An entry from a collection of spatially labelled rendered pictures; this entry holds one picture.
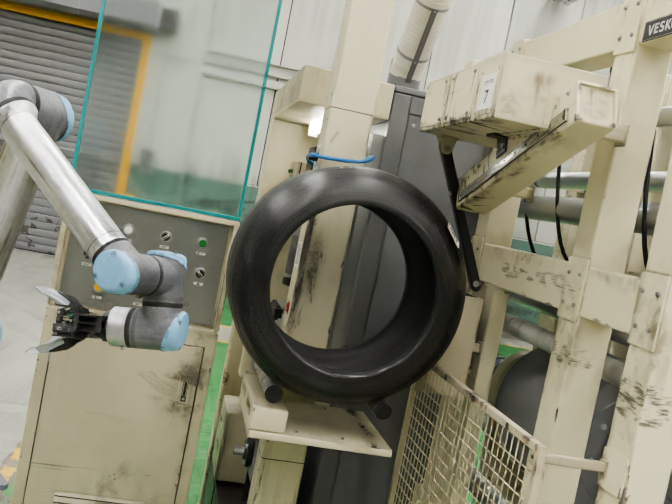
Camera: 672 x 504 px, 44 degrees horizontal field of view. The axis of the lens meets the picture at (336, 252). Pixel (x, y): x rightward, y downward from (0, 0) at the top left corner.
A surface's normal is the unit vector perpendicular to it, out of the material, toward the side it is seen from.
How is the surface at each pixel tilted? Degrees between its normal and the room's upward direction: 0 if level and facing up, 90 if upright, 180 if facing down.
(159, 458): 90
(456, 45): 90
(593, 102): 72
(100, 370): 90
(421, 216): 81
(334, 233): 90
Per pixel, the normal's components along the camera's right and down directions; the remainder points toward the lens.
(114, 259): -0.36, -0.04
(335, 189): 0.13, -0.09
